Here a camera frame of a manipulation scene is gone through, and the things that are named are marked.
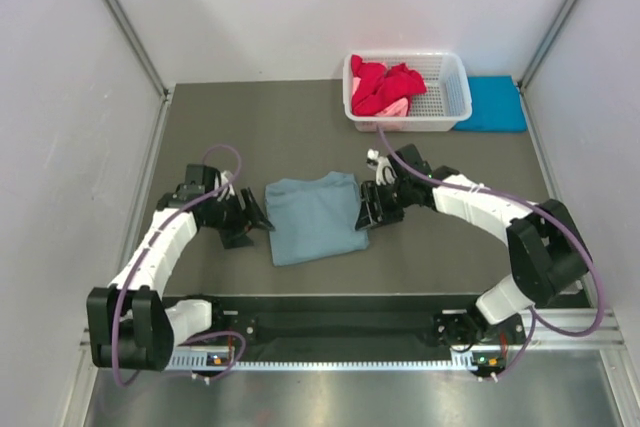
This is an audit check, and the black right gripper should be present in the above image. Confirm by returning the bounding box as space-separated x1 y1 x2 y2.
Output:
356 179 414 231

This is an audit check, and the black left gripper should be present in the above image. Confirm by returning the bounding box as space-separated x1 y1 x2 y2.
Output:
203 186 274 249

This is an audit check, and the grey-blue t-shirt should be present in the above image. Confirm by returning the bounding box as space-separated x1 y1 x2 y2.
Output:
265 171 369 267

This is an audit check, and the red t-shirt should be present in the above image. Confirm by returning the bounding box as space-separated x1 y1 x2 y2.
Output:
350 55 428 117

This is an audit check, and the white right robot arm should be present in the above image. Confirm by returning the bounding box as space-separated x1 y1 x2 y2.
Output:
355 144 589 343

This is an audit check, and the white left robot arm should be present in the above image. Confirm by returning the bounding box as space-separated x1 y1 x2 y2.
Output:
86 164 274 371

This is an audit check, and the pink t-shirt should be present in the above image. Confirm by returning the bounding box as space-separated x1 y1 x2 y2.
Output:
352 77 409 117

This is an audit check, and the white plastic laundry basket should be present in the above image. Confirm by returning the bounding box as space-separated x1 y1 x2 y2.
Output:
342 50 472 132

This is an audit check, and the folded turquoise t-shirt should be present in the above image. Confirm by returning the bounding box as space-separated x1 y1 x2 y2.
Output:
453 76 527 133

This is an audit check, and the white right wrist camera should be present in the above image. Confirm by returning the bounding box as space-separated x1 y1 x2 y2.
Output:
366 149 396 186

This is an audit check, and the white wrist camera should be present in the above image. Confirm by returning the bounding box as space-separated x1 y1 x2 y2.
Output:
213 170 236 202
366 149 396 186

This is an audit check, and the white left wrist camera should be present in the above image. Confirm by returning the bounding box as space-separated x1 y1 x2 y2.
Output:
213 170 236 202

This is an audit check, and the grey slotted cable duct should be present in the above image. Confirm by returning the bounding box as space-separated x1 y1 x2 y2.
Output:
165 349 502 372

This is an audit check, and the right aluminium corner post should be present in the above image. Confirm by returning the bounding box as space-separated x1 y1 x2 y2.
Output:
516 0 613 91

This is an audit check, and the aluminium corner post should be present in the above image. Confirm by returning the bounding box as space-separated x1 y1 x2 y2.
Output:
102 0 169 98
516 0 613 91

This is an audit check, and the aluminium front frame rail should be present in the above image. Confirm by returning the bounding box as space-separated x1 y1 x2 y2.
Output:
79 309 626 352

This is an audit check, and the left aluminium corner post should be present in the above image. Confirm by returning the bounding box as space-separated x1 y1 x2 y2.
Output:
102 0 169 98

